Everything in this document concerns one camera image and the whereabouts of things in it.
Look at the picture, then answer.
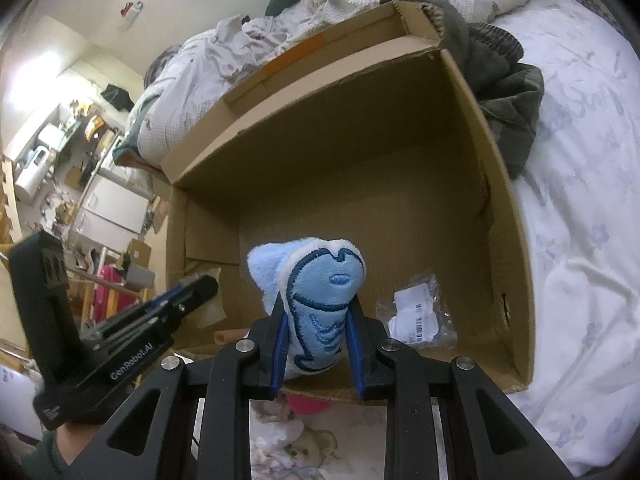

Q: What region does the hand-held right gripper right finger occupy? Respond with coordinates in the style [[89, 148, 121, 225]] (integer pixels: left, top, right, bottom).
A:
[[345, 299, 576, 480]]

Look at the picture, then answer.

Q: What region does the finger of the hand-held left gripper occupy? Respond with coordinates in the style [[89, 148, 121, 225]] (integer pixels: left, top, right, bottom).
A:
[[90, 275, 221, 346]]

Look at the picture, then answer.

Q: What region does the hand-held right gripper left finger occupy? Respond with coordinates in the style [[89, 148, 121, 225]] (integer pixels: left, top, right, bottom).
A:
[[70, 303, 291, 480]]

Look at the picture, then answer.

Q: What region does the light blue plush toy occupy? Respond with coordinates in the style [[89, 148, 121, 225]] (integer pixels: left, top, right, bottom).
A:
[[247, 238, 369, 379]]

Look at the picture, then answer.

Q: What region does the small cardboard box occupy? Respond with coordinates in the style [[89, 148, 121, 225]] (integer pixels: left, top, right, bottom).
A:
[[122, 238, 153, 276]]

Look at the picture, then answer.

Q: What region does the clear plastic bag with label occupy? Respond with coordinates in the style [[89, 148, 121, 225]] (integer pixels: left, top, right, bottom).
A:
[[376, 274, 458, 349]]

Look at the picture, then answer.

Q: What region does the teddy bear printed blanket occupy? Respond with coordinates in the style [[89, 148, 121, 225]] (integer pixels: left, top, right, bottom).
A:
[[248, 399, 392, 480]]

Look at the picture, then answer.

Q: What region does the white cabinet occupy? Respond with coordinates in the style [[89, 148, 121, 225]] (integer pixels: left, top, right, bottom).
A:
[[70, 168, 151, 251]]

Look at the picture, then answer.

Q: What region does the white appliance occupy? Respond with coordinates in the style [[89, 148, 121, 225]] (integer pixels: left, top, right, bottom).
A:
[[14, 146, 55, 200]]

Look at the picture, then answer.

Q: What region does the cluttered desk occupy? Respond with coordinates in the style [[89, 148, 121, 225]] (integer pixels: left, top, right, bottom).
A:
[[30, 100, 126, 181]]

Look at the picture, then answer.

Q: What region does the white floral bed sheet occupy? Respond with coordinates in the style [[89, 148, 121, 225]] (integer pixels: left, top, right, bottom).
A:
[[465, 0, 640, 478]]

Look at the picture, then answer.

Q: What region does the floral white quilt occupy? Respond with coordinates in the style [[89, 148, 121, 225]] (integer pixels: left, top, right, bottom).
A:
[[126, 0, 533, 171]]

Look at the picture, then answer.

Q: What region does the dark green fleece garment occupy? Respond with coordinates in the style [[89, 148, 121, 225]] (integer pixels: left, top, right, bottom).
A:
[[380, 0, 545, 179]]

